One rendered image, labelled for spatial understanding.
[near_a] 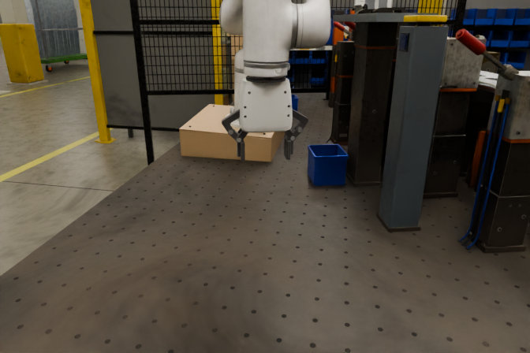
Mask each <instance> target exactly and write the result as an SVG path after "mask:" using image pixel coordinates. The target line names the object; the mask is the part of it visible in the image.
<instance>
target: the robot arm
mask: <svg viewBox="0 0 530 353"><path fill-rule="evenodd" d="M303 2H304V4H293V3H292V2H291V0H223V1H222V4H221V7H220V10H219V15H218V19H219V23H220V26H221V28H222V30H223V31H225V32H227V33H229V34H231V35H242V36H243V49H240V50H239V51H238V52H236V54H235V58H234V108H233V107H230V113H229V114H227V115H226V116H225V118H223V119H222V125H223V127H224V128H225V130H226V131H227V132H228V134H229V135H230V136H231V137H232V138H234V139H235V140H236V142H237V156H238V157H240V158H241V162H245V155H244V138H245V137H246V135H247V134H248V133H249V132H284V133H285V134H286V138H285V143H284V155H285V157H286V160H290V155H291V154H293V141H294V140H295V139H296V138H297V137H298V136H299V135H300V134H301V133H302V132H303V129H304V127H305V126H306V124H307V123H308V119H307V118H306V116H304V115H302V114H301V113H298V112H297V111H296V110H293V109H292V97H291V89H290V83H289V79H287V78H286V77H285V76H287V71H288V70H289V69H290V64H289V63H288V62H289V51H290V50H291V49H314V48H320V47H322V46H324V45H325V44H326V43H327V41H328V40H329V38H330V30H331V18H330V0H303ZM293 117H294V118H296V119H297V120H298V121H299V123H298V125H297V126H296V127H295V128H294V129H293V130H292V131H291V130H290V129H291V127H292V120H293ZM232 126H233V127H236V128H240V129H239V130H238V132H237V131H236V130H234V129H233V128H232Z"/></svg>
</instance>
